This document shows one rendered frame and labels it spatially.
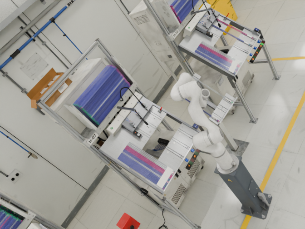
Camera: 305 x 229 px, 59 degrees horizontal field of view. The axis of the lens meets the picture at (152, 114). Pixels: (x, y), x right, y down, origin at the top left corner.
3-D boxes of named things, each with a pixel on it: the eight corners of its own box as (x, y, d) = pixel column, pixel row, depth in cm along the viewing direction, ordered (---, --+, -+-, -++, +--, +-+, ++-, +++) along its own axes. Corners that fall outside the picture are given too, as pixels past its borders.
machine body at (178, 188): (207, 164, 323) (182, 132, 290) (177, 216, 298) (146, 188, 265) (170, 153, 373) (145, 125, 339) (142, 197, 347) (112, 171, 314)
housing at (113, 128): (142, 101, 279) (142, 95, 266) (114, 138, 261) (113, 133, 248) (136, 97, 280) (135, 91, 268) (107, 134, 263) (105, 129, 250)
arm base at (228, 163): (242, 156, 218) (233, 142, 208) (234, 176, 209) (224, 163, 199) (221, 153, 231) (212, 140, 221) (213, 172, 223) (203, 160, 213)
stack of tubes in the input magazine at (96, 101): (131, 84, 258) (114, 63, 244) (98, 125, 240) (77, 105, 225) (124, 84, 268) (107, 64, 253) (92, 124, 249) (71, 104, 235)
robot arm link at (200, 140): (226, 155, 203) (213, 136, 191) (204, 162, 211) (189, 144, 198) (224, 142, 212) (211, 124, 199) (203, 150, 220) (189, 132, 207)
